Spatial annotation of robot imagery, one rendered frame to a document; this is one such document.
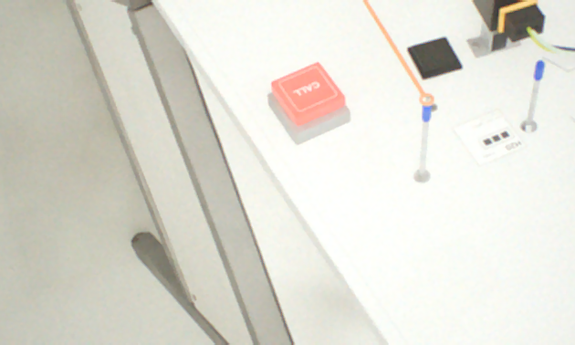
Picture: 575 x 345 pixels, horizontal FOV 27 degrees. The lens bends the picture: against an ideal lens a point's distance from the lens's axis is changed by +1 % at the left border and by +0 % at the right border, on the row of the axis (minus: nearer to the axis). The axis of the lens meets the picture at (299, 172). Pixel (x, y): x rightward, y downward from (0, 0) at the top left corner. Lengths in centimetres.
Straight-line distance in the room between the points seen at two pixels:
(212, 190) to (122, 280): 88
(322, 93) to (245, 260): 41
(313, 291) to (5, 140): 84
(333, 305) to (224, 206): 20
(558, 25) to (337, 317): 51
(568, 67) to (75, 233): 126
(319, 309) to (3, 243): 85
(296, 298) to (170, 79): 32
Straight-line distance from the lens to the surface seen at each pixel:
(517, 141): 109
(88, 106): 218
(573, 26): 119
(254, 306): 146
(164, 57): 136
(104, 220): 223
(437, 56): 114
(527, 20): 108
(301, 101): 107
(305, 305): 149
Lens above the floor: 210
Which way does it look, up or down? 65 degrees down
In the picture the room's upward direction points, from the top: 120 degrees clockwise
